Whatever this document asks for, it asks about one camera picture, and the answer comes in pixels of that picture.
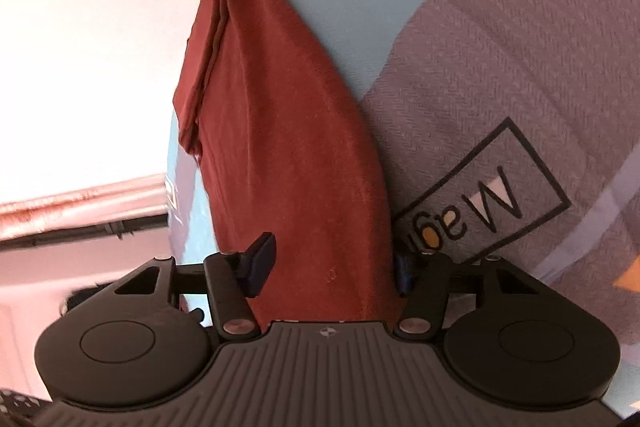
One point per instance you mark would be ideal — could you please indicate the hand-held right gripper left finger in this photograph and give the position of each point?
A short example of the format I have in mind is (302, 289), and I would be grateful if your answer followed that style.
(260, 267)

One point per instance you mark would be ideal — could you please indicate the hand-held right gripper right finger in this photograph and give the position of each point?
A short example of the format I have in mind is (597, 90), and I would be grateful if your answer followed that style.
(403, 276)

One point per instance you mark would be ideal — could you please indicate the dark red long-sleeve sweater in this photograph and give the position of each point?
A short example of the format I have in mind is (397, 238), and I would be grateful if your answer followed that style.
(280, 132)

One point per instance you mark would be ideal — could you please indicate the dark bar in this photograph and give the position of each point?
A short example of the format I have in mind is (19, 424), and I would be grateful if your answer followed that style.
(100, 230)

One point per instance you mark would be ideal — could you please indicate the blue grey patterned bed sheet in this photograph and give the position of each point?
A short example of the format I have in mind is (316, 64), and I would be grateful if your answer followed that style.
(500, 32)

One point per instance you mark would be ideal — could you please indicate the black dotted cloth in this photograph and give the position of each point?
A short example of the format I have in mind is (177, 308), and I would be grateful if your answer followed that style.
(17, 407)

